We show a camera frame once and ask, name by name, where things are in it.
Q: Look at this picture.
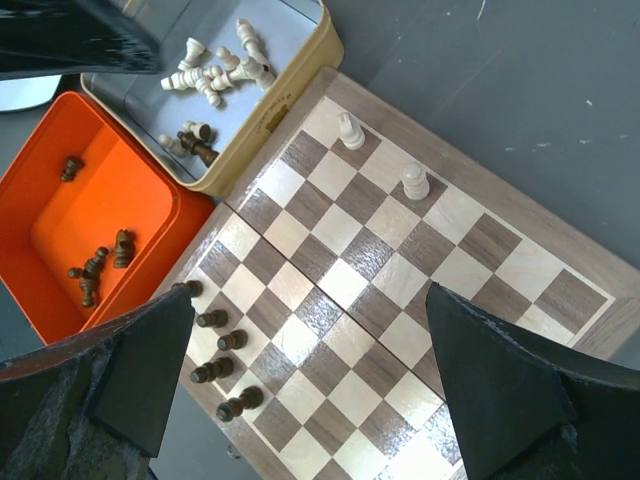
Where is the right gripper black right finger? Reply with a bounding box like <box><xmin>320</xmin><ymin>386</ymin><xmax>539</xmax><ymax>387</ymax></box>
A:
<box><xmin>425</xmin><ymin>283</ymin><xmax>639</xmax><ymax>479</ymax></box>

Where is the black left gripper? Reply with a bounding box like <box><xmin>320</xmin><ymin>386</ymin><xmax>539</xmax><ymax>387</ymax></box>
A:
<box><xmin>1</xmin><ymin>1</ymin><xmax>163</xmax><ymax>80</ymax></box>

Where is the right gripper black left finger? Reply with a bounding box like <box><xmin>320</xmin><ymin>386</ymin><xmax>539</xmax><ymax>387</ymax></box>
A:
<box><xmin>1</xmin><ymin>287</ymin><xmax>194</xmax><ymax>479</ymax></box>

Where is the dark pawn placed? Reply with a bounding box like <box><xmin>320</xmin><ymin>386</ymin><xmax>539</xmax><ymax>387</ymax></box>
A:
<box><xmin>217</xmin><ymin>329</ymin><xmax>248</xmax><ymax>351</ymax></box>
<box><xmin>216</xmin><ymin>386</ymin><xmax>264</xmax><ymax>423</ymax></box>
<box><xmin>190</xmin><ymin>357</ymin><xmax>234</xmax><ymax>384</ymax></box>
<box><xmin>171</xmin><ymin>280</ymin><xmax>204</xmax><ymax>298</ymax></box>
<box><xmin>196</xmin><ymin>309</ymin><xmax>228</xmax><ymax>328</ymax></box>

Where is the wooden chess board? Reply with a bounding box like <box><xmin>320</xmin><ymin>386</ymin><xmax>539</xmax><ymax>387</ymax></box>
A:
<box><xmin>165</xmin><ymin>68</ymin><xmax>639</xmax><ymax>479</ymax></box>

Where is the white paper sheet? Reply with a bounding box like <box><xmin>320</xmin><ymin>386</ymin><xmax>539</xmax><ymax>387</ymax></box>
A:
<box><xmin>0</xmin><ymin>75</ymin><xmax>62</xmax><ymax>112</ymax></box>

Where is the dark knight in orange tin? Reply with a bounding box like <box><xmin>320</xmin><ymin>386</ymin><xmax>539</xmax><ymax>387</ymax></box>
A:
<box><xmin>113</xmin><ymin>230</ymin><xmax>135</xmax><ymax>269</ymax></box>

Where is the white rook in tin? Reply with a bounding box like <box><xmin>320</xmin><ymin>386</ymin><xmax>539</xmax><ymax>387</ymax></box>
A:
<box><xmin>178</xmin><ymin>37</ymin><xmax>206</xmax><ymax>71</ymax></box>

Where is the orange tin box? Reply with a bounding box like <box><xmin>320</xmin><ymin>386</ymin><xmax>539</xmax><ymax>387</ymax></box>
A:
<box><xmin>1</xmin><ymin>92</ymin><xmax>214</xmax><ymax>344</ymax></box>

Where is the dark king in beige tin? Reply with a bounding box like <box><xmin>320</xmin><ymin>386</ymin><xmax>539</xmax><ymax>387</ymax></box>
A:
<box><xmin>177</xmin><ymin>131</ymin><xmax>219</xmax><ymax>167</ymax></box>

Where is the white king in tin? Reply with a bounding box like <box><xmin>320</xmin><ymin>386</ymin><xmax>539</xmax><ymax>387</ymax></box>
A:
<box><xmin>236</xmin><ymin>18</ymin><xmax>272</xmax><ymax>71</ymax></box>

